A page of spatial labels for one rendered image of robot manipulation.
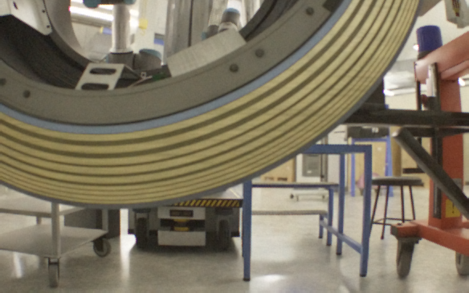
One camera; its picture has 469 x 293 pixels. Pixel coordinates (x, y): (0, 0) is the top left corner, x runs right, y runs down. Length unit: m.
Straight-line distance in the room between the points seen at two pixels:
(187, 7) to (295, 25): 1.81
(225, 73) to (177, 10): 1.77
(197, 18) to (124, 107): 1.79
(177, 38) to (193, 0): 0.31
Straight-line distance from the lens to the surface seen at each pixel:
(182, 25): 2.38
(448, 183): 0.97
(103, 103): 0.67
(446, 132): 1.31
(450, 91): 1.45
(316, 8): 0.70
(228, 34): 0.76
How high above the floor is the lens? 0.52
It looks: 5 degrees up
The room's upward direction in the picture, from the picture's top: 1 degrees clockwise
